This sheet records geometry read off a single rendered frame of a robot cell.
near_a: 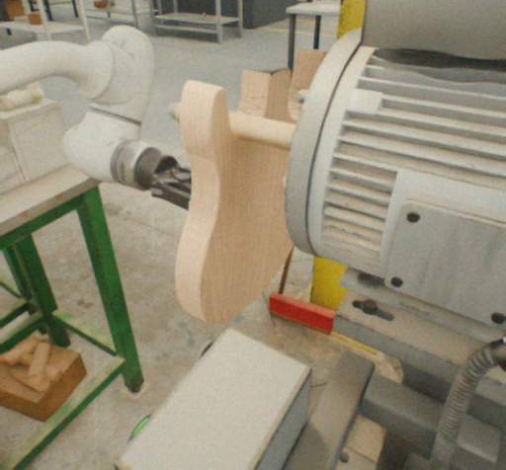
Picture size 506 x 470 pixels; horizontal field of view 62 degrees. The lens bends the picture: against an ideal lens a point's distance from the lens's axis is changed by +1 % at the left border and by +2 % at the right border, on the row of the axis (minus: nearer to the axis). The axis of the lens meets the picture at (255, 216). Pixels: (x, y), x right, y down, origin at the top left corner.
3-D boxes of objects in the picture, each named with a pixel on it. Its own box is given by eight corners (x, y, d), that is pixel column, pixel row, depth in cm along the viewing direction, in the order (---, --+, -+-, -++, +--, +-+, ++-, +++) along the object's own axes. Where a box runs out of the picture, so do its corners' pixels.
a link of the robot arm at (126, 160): (113, 191, 79) (135, 199, 77) (108, 145, 75) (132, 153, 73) (147, 177, 86) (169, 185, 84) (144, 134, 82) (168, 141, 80)
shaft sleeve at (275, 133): (290, 153, 50) (300, 151, 53) (295, 126, 49) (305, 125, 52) (174, 123, 58) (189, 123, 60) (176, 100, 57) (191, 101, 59)
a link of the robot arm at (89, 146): (100, 186, 77) (117, 115, 75) (45, 165, 83) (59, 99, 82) (141, 190, 86) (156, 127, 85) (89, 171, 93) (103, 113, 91)
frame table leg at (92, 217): (146, 386, 163) (99, 183, 114) (135, 397, 159) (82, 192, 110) (135, 379, 166) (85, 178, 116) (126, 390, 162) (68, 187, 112)
